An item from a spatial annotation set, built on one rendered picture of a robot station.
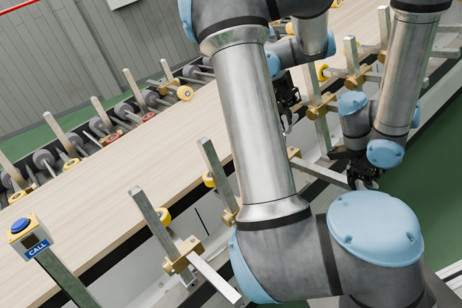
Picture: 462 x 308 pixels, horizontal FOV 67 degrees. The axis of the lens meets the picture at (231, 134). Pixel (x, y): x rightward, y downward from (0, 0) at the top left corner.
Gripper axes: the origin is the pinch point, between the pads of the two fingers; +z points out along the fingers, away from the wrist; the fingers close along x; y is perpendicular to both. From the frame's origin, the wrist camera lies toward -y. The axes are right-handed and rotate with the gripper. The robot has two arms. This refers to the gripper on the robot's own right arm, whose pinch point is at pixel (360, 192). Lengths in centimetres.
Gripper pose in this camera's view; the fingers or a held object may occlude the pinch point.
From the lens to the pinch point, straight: 119.1
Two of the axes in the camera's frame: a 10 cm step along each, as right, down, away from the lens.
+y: 6.0, 2.3, -7.6
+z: 3.1, 8.1, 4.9
